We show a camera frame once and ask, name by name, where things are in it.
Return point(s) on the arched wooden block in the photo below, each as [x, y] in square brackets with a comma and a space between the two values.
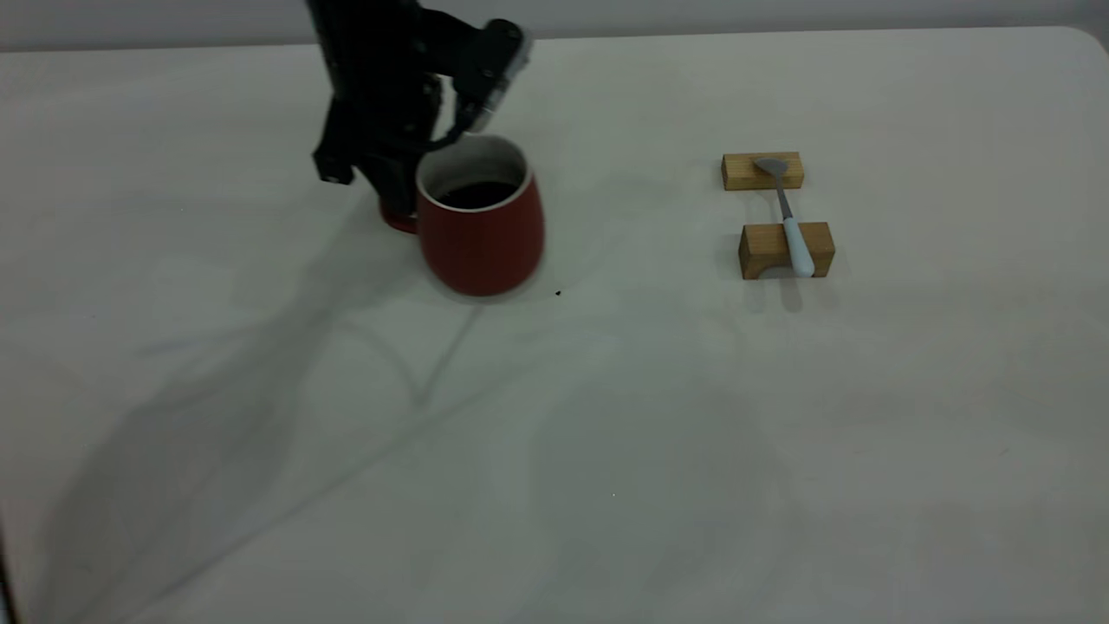
[764, 243]

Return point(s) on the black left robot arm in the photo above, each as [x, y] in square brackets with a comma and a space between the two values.
[372, 39]

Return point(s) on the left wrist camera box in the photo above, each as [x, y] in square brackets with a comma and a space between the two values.
[494, 69]

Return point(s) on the flat rectangular wooden block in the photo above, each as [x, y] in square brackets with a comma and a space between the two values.
[738, 172]

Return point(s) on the red ceramic mug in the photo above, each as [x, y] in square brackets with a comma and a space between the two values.
[481, 251]

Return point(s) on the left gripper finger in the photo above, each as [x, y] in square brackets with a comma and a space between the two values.
[405, 186]
[379, 184]

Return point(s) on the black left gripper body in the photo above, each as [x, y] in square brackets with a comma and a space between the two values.
[381, 126]

